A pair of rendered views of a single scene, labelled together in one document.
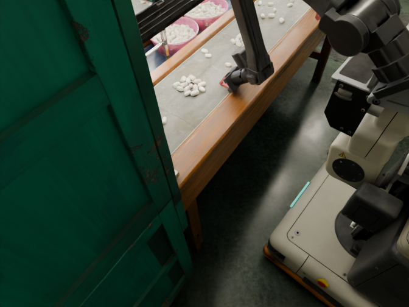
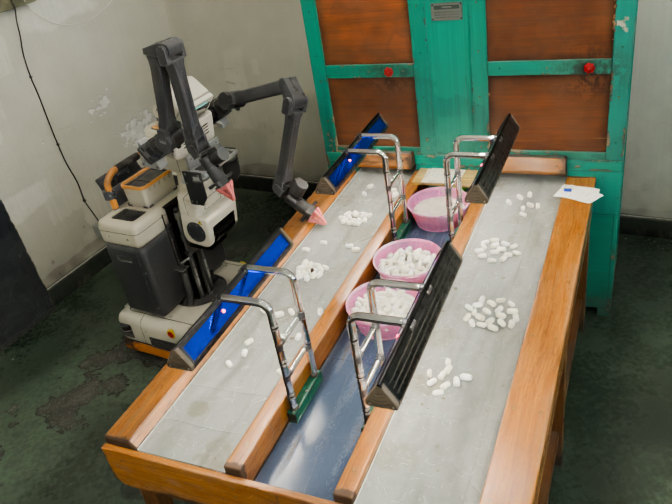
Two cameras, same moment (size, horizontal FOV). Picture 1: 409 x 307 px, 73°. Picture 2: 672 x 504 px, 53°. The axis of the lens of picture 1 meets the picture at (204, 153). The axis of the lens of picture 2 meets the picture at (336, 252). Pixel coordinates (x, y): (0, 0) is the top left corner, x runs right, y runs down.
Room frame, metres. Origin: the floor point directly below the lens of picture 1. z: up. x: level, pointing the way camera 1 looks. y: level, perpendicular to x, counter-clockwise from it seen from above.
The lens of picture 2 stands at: (3.42, -0.59, 2.16)
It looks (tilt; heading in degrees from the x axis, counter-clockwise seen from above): 32 degrees down; 168
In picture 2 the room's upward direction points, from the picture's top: 10 degrees counter-clockwise
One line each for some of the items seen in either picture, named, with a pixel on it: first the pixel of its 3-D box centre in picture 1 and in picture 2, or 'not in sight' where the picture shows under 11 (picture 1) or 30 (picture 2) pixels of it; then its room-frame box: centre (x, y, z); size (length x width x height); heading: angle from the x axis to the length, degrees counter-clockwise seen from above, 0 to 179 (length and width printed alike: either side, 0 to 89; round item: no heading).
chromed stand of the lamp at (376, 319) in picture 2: not in sight; (396, 362); (2.04, -0.19, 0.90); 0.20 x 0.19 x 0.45; 140
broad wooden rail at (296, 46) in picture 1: (282, 63); (266, 287); (1.15, -0.42, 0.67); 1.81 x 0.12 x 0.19; 140
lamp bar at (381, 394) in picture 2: not in sight; (419, 314); (2.09, -0.12, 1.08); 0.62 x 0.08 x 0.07; 140
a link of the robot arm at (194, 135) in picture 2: not in sight; (184, 100); (0.88, -0.53, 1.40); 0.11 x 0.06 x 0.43; 135
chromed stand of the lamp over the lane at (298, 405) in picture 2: not in sight; (270, 341); (1.79, -0.50, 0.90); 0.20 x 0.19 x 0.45; 140
